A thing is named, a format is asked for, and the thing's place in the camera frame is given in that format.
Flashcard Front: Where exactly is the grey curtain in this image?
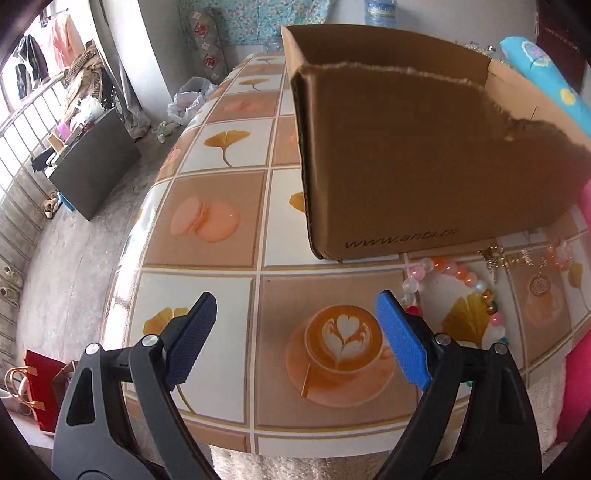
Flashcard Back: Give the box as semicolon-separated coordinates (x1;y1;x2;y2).
90;0;153;139

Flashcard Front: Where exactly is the white fluffy blanket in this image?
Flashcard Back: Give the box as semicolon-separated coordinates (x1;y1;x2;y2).
210;357;571;480

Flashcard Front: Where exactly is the round gold pendant with chain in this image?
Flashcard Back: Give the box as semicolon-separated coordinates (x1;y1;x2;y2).
527;258;551;298

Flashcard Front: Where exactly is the pile of clothes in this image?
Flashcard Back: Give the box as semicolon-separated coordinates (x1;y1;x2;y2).
58;41;122;139

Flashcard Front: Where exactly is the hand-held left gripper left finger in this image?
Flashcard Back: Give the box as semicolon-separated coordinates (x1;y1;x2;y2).
52;292;218;480

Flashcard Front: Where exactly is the dark brown door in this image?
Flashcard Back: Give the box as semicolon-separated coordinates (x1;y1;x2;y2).
536;0;591;93

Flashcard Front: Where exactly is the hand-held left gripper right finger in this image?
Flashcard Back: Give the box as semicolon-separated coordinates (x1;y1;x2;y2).
374;290;542;480

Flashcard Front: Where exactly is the dark hanging jacket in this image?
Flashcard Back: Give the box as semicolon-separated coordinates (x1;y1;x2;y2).
14;34;49;100

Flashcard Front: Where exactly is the torn brown cardboard box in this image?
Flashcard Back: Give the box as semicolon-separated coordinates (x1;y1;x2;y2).
281;24;591;265

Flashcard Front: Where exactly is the white plastic bag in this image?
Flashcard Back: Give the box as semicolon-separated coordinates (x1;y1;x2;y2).
167;76;219;125

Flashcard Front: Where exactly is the dark grey cabinet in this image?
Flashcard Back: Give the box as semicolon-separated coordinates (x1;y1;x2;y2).
44;108;143;221

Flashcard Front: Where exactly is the pink blanket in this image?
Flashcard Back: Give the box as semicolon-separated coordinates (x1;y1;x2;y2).
556;182;591;449

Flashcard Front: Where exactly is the large blue water jug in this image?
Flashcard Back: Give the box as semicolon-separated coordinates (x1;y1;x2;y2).
364;0;399;27

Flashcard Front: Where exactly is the multicolour bead bracelet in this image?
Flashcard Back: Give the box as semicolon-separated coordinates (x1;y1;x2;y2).
401;257;509;348

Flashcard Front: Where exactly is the red paper bag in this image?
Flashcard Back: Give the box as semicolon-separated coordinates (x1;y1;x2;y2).
23;349;70;433

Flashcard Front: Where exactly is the metal window railing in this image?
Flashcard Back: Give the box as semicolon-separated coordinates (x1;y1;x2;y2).
0;74;65;384

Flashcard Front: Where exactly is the light blue cartoon pillow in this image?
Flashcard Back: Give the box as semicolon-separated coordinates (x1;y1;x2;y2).
499;36;591;118

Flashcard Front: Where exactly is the orange and pink bead bracelet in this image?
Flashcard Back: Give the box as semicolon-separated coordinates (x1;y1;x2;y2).
547;237;575;280

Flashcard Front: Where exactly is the pink hanging garment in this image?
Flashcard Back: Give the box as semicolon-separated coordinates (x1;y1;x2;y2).
51;14;86;70

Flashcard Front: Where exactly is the gold spring hair clip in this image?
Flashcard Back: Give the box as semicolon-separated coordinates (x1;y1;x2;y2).
504;249;533;271

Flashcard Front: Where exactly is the gold metal charm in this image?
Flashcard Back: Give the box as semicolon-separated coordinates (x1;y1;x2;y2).
479;247;505;283

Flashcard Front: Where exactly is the grey pillow with red flowers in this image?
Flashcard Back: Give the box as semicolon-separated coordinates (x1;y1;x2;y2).
187;7;230;85

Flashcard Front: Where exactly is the teal floral cloth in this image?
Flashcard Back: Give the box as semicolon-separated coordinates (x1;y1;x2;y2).
178;0;333;47

